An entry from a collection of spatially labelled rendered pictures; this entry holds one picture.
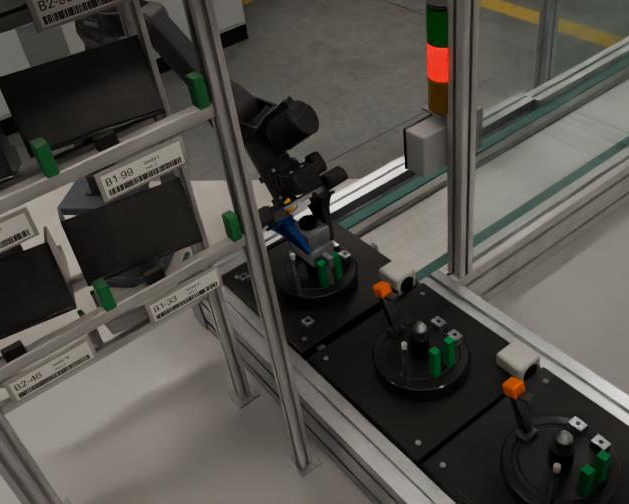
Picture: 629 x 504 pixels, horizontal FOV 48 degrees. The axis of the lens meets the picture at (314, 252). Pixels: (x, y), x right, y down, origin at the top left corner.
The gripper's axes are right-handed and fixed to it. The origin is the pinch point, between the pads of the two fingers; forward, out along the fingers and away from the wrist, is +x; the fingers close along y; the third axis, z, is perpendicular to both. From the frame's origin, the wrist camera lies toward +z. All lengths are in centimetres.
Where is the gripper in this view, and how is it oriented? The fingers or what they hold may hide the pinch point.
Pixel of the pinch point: (310, 228)
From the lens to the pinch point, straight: 113.4
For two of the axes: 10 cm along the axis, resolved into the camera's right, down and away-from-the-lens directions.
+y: 7.8, -4.7, 4.1
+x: 5.0, 8.7, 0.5
